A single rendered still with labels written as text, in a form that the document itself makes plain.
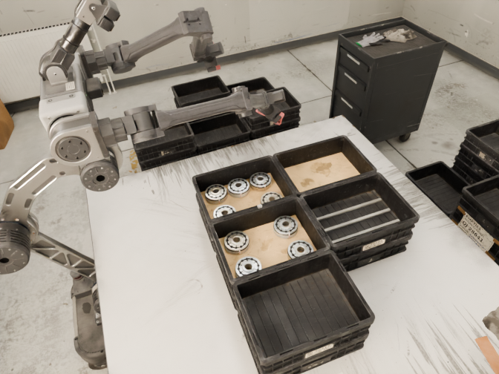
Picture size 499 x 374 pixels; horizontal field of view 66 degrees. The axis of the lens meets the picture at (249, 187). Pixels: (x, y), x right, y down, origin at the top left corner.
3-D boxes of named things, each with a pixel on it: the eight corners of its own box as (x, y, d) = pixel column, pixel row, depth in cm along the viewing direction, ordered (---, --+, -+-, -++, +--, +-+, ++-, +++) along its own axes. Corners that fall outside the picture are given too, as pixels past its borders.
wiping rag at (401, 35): (392, 45, 274) (393, 41, 271) (374, 34, 288) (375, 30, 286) (425, 38, 280) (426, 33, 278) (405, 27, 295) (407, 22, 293)
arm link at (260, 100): (228, 89, 137) (235, 119, 139) (243, 84, 135) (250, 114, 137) (254, 90, 178) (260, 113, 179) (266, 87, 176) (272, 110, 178)
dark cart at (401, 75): (354, 161, 317) (373, 58, 254) (327, 132, 347) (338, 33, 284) (413, 142, 331) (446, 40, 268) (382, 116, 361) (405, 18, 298)
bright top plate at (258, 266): (241, 283, 143) (241, 282, 143) (231, 263, 150) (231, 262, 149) (266, 273, 146) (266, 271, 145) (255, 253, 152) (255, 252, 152)
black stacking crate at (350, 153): (297, 213, 172) (298, 196, 164) (272, 172, 193) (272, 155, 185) (373, 189, 181) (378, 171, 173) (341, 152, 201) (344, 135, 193)
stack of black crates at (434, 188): (474, 223, 247) (488, 199, 231) (436, 238, 240) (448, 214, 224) (431, 184, 274) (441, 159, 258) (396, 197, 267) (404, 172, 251)
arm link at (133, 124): (116, 118, 112) (121, 136, 113) (150, 110, 114) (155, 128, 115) (117, 120, 121) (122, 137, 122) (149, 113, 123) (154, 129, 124)
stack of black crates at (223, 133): (203, 182, 287) (197, 147, 263) (192, 159, 307) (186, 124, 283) (252, 168, 296) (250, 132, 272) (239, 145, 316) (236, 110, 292)
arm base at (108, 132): (102, 143, 120) (88, 110, 112) (128, 136, 122) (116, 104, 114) (105, 159, 115) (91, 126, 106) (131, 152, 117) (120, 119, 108)
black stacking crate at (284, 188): (212, 240, 164) (209, 222, 156) (194, 194, 184) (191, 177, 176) (296, 214, 172) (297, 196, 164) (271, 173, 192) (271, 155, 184)
